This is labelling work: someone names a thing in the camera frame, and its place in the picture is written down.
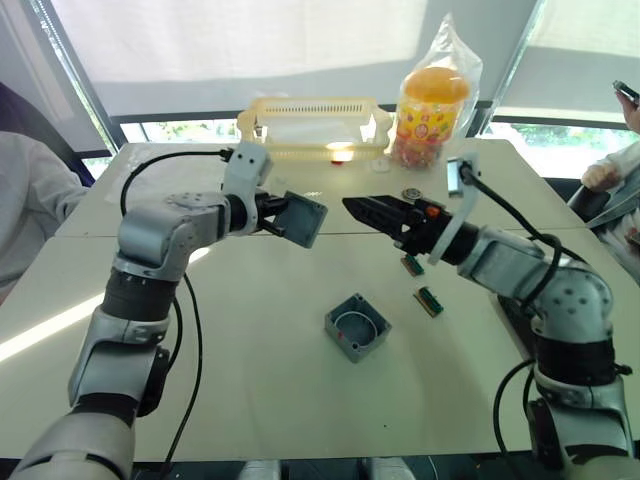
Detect bare person hand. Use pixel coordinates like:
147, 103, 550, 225
615, 93, 640, 134

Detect person in light clothing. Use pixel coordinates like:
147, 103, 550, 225
582, 142, 640, 287

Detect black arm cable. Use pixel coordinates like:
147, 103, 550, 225
459, 166, 589, 456
119, 148, 234, 464

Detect clear plastic bag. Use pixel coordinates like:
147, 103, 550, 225
389, 12, 485, 172

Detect green terminal block on cardboard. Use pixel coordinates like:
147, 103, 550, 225
399, 253, 426, 277
412, 286, 445, 317

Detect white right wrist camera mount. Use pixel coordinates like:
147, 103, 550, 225
427, 152, 482, 266

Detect person in grey sweater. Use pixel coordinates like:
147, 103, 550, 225
0, 129, 92, 304

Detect dark smartphone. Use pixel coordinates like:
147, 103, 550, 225
612, 79, 640, 109

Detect cream plastic basket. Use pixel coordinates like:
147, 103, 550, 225
236, 96, 396, 164

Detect grey metal box lid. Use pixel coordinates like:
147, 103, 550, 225
278, 189, 330, 250

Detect grey metal junction box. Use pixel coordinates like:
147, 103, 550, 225
323, 293, 393, 365

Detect dark chair backrest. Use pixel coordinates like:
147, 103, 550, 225
0, 82, 97, 190

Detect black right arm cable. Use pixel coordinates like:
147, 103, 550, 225
459, 166, 589, 456

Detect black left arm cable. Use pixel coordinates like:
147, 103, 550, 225
119, 148, 234, 464

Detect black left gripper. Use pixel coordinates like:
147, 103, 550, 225
248, 191, 293, 238

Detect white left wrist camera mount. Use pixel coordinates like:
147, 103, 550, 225
221, 141, 275, 197

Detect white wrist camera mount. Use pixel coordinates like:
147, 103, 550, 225
427, 152, 482, 266
221, 141, 275, 197

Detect candy jar with orange lid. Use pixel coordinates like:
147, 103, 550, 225
389, 66, 472, 171

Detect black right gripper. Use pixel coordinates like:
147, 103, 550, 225
341, 195, 454, 258

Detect dark window frame post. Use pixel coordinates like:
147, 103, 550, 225
29, 0, 122, 152
477, 0, 549, 137

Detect white roller blind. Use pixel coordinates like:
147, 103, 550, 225
49, 0, 546, 120
497, 0, 640, 127

